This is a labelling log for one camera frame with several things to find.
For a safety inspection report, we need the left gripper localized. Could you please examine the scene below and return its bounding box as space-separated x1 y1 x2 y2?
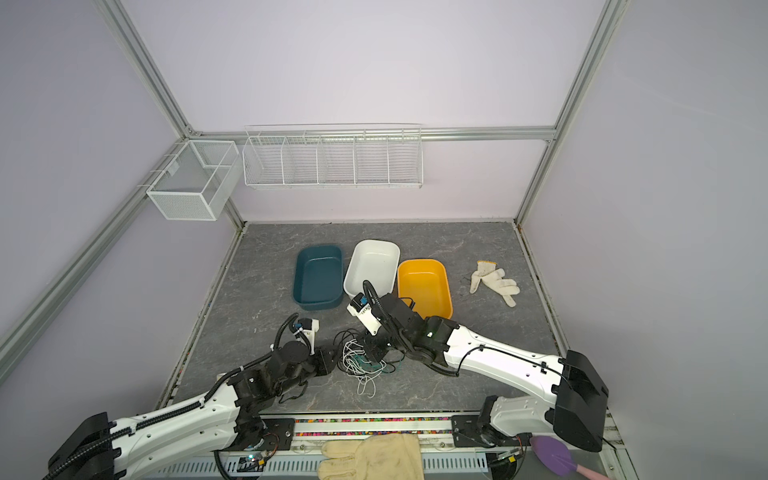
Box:
277 345 345 397

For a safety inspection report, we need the white cable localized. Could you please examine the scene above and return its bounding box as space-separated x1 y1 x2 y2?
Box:
338 338 388 398

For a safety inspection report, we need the black cable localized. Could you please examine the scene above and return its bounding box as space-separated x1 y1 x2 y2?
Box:
332 326 409 376

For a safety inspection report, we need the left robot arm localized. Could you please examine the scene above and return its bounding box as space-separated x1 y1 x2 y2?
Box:
46 340 335 479

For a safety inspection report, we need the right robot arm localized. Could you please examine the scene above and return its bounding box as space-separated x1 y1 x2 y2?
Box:
348 294 609 452

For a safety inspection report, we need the yellow plastic bin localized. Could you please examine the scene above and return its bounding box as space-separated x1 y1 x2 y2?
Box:
397 259 453 319

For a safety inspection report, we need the white plastic bin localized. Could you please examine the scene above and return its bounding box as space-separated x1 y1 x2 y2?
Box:
343 239 400 298

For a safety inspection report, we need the dark teal plastic bin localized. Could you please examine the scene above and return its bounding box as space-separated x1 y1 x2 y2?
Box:
293 244 344 311

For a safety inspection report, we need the white knit glove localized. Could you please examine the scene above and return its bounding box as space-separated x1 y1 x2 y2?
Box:
469 261 520 308

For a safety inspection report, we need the beige leather glove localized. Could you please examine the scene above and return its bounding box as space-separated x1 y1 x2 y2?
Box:
317 434 425 480

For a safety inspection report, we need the purple pink brush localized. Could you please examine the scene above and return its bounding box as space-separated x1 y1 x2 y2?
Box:
530 436 609 480

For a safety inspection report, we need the small white mesh basket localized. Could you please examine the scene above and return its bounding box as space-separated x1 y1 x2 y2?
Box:
147 140 243 221

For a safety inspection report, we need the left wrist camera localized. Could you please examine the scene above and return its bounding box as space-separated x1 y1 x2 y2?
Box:
291 318 319 341

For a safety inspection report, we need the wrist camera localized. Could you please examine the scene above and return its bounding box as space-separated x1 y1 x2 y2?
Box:
347 293 381 336
291 318 319 341

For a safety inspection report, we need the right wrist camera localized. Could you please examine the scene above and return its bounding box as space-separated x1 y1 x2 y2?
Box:
347 293 381 336

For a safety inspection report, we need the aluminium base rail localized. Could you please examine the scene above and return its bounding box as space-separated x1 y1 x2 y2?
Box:
116 410 628 460

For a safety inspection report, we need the long white wire basket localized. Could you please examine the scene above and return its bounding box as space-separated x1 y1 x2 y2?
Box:
242 124 424 188

